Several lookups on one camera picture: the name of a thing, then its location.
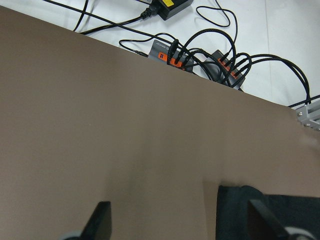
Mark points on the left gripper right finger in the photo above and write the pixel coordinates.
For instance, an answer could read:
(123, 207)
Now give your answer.
(262, 224)

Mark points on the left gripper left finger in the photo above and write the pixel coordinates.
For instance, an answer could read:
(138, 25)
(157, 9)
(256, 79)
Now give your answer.
(99, 225)

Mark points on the black t-shirt with logo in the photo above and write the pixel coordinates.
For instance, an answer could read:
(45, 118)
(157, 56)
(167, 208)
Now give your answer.
(245, 213)

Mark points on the grey orange usb hub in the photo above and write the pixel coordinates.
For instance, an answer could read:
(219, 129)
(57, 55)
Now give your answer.
(218, 68)
(160, 52)

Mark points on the black power adapter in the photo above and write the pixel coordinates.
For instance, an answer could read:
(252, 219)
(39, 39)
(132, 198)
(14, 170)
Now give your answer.
(168, 8)

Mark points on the aluminium frame post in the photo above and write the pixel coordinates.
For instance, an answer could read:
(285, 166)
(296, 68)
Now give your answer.
(309, 115)

